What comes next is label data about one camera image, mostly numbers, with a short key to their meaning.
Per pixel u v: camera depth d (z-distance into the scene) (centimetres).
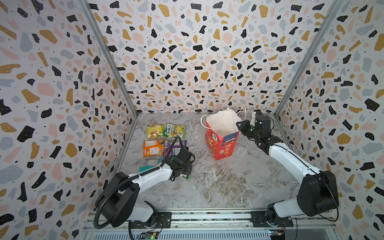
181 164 67
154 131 104
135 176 47
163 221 73
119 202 42
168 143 100
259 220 74
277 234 72
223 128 101
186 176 88
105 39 82
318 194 42
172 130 106
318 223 75
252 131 72
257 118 67
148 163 90
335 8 72
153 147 97
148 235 70
